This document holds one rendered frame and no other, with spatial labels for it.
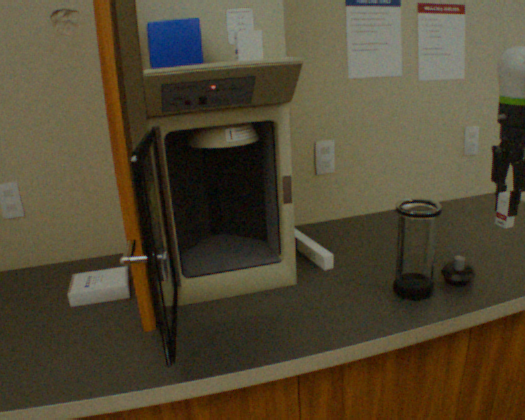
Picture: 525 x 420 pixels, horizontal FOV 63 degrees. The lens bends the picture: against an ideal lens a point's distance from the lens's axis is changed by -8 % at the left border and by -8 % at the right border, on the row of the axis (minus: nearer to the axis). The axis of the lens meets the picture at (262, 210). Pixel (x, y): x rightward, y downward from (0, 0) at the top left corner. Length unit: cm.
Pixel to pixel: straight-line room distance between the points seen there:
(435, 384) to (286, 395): 40
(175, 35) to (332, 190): 93
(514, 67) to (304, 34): 68
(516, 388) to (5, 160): 167
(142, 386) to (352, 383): 47
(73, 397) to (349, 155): 117
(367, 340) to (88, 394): 57
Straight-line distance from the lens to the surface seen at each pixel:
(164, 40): 92
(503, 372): 141
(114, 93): 93
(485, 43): 194
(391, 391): 118
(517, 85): 121
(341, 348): 99
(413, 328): 106
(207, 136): 109
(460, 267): 124
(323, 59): 157
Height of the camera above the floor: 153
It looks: 19 degrees down
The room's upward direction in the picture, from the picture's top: 4 degrees counter-clockwise
